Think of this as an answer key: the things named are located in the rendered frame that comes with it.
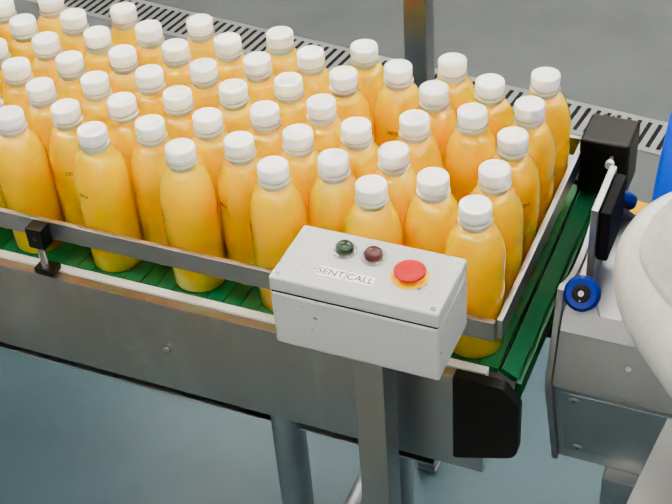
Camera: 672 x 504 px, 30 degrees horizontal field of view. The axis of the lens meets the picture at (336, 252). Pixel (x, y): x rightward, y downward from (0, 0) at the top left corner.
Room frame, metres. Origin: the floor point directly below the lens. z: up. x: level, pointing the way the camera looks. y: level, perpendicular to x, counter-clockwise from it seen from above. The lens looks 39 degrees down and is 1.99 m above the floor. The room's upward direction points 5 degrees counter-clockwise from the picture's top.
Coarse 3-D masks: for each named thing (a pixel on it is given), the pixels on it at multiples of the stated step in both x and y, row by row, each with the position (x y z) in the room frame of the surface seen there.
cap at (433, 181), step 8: (424, 168) 1.23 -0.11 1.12; (432, 168) 1.23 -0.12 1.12; (440, 168) 1.22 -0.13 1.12; (424, 176) 1.21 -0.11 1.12; (432, 176) 1.21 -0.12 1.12; (440, 176) 1.21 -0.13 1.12; (448, 176) 1.21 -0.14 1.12; (424, 184) 1.20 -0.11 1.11; (432, 184) 1.19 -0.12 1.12; (440, 184) 1.19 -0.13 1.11; (448, 184) 1.20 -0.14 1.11; (424, 192) 1.20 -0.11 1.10; (432, 192) 1.19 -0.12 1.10; (440, 192) 1.19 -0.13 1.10
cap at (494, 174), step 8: (488, 160) 1.23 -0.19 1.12; (496, 160) 1.23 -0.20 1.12; (480, 168) 1.22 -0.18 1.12; (488, 168) 1.22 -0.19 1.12; (496, 168) 1.22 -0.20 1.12; (504, 168) 1.21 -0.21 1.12; (480, 176) 1.21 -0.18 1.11; (488, 176) 1.20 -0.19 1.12; (496, 176) 1.20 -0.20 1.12; (504, 176) 1.20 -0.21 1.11; (488, 184) 1.20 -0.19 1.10; (496, 184) 1.20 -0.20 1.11; (504, 184) 1.20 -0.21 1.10
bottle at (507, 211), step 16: (480, 192) 1.21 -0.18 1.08; (496, 192) 1.20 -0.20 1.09; (512, 192) 1.21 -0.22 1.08; (496, 208) 1.19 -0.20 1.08; (512, 208) 1.19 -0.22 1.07; (496, 224) 1.18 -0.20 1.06; (512, 224) 1.19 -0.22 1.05; (512, 240) 1.19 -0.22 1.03; (512, 256) 1.19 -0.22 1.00; (512, 272) 1.19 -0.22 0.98
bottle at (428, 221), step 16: (416, 192) 1.21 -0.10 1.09; (448, 192) 1.20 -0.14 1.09; (416, 208) 1.20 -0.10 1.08; (432, 208) 1.19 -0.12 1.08; (448, 208) 1.19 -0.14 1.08; (416, 224) 1.19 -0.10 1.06; (432, 224) 1.18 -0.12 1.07; (448, 224) 1.18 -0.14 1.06; (416, 240) 1.18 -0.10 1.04; (432, 240) 1.18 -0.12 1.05
